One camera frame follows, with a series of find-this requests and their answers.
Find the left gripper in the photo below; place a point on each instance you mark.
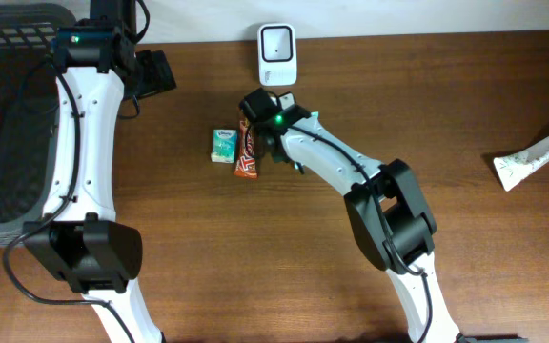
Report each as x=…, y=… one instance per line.
x=157, y=71

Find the small green tissue pack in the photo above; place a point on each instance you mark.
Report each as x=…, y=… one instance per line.
x=224, y=146

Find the orange chocolate bar wrapper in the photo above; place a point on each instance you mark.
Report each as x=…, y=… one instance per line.
x=246, y=162

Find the white bamboo print tube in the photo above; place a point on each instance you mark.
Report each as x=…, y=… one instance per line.
x=513, y=168

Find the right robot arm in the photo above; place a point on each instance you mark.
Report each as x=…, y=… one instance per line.
x=391, y=221

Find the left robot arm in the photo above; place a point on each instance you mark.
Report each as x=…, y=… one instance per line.
x=78, y=239

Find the grey plastic mesh basket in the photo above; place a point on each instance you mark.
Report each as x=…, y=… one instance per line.
x=28, y=111

